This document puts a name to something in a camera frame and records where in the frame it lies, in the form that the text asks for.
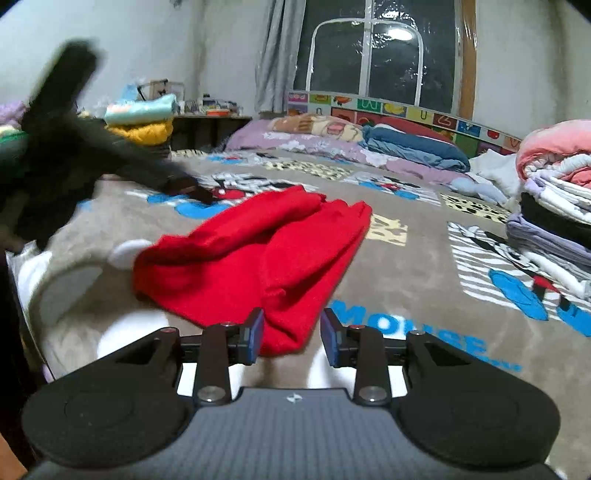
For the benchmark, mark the white folded garment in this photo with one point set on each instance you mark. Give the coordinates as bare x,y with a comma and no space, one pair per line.
558,272

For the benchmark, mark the white arched metal frame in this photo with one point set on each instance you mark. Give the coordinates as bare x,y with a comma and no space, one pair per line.
315,50

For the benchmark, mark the window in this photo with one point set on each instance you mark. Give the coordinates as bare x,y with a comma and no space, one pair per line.
392,60

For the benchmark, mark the colourful picture headboard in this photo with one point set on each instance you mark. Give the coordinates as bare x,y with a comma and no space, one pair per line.
415,110

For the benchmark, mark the white floral folded cloth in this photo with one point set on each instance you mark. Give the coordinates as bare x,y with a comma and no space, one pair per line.
563,194

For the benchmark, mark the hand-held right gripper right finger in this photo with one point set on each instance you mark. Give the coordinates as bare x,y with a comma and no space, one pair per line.
330,339

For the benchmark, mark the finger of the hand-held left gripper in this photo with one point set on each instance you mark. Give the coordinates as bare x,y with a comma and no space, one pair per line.
64,83
161,173

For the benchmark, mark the dark red pillow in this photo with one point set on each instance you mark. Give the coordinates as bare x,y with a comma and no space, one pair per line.
415,125

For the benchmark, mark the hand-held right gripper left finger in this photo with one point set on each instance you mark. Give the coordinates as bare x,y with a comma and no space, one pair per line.
255,337

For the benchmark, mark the wooden window post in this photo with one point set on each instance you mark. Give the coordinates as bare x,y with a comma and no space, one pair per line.
467,55

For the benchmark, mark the desk clutter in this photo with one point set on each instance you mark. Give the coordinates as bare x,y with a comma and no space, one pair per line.
207,105

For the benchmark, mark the purple floral bed sheet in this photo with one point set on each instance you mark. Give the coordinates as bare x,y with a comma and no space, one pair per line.
256,136

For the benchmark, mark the yellow knit sweater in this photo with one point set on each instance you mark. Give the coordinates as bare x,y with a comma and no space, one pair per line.
147,131

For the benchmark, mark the teal printed sweater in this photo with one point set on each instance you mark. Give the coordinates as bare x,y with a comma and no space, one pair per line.
138,110

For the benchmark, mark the blue folded quilt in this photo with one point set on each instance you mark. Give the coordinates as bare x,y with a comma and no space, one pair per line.
415,147

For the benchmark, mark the pink folded quilt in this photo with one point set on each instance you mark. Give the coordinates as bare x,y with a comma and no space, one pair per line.
554,143

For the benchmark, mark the yellow cartoon pillow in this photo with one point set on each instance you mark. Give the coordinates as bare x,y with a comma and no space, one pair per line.
318,127

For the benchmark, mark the grey cartoon mouse blanket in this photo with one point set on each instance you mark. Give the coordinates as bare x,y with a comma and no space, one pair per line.
415,277

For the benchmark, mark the dark desk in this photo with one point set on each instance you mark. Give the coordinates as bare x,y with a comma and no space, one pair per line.
207,131

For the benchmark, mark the red knit sweater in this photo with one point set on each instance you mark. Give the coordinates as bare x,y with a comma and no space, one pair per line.
277,254

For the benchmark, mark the grey curtain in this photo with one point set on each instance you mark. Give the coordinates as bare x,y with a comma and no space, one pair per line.
277,55

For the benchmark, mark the white crumpled cloth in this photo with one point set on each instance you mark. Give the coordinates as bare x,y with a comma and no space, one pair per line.
496,170

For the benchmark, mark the light blue plush pillow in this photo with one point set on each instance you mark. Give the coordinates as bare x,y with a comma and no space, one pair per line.
480,189

